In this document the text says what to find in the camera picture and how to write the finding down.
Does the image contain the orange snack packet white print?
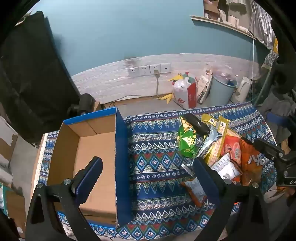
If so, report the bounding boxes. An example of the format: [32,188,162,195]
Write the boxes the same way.
[239,138,264,186]

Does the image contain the silver foil sheet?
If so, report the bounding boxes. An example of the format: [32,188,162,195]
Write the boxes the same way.
[248,2,276,49]

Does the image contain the grey cloth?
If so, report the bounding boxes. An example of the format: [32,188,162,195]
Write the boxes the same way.
[264,93,294,137]

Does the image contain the white electric kettle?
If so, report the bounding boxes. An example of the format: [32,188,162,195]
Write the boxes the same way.
[231,77,252,102]

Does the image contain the torn white cardboard sheet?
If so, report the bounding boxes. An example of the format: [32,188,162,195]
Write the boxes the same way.
[0,116,19,164]

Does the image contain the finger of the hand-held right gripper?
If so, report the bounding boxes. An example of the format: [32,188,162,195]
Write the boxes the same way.
[253,138,285,161]

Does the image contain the light blue trash bin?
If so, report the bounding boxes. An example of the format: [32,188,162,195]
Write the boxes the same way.
[207,74,238,108]

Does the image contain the white and red bag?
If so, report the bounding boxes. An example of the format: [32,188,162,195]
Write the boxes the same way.
[172,77,197,109]

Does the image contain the blue cardboard box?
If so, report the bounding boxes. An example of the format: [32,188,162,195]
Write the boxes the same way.
[47,107,134,229]

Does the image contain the green snack packet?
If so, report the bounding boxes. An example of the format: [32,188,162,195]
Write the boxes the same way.
[177,116,204,159]

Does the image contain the silver foil snack packet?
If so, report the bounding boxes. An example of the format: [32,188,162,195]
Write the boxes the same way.
[181,126,223,174]

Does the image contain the wall shelf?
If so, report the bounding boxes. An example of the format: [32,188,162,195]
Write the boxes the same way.
[190,15,257,37]

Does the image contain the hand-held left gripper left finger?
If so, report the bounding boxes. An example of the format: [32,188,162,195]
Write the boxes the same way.
[25,156,103,241]

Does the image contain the black cloth panel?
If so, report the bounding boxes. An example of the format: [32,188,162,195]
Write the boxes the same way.
[0,10,81,144]

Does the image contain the paper cartons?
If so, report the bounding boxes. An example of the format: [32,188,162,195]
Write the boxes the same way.
[196,67,213,103]

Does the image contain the patterned blue tablecloth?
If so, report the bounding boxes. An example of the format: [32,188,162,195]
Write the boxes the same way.
[30,102,278,241]

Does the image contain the black glossy packet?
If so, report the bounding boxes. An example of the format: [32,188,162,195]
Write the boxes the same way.
[185,113,210,135]

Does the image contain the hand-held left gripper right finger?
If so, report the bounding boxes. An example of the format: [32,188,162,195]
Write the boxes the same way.
[193,157,270,241]

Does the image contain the yellow snack packet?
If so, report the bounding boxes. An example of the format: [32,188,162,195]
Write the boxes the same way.
[201,113,219,127]

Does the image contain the grey plug with cable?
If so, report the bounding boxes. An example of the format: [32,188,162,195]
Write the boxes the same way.
[154,70,161,98]

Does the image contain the long gold snack packet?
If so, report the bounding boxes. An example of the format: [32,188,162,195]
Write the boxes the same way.
[209,116,230,166]

